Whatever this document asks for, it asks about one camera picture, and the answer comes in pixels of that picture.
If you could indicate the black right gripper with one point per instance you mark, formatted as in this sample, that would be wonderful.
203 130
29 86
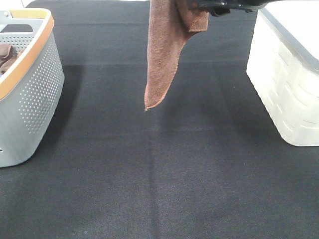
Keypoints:
223 7

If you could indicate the brown microfibre towel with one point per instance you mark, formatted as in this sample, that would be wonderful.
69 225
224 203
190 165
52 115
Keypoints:
171 25

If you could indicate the brown towel in basket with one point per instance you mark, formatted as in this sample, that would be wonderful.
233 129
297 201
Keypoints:
8 55

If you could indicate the white plastic storage bin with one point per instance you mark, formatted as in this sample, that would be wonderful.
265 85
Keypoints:
283 67

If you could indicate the black table cloth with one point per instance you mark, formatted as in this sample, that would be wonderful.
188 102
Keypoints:
207 163

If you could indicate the grey perforated laundry basket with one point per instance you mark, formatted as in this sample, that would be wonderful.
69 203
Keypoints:
31 88

